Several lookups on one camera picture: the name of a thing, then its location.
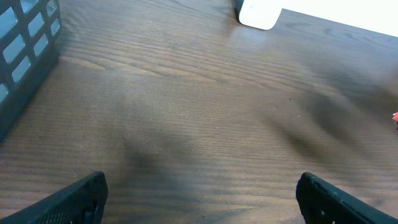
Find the grey plastic shopping basket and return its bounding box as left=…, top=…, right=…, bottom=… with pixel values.
left=1, top=0, right=62, bottom=139

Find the red brown snack bar wrapper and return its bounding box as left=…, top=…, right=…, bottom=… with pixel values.
left=392, top=112, right=398, bottom=126

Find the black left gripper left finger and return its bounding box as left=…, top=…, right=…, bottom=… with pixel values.
left=1, top=171, right=108, bottom=224

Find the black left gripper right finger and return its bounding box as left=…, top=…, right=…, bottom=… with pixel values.
left=295, top=172, right=397, bottom=224

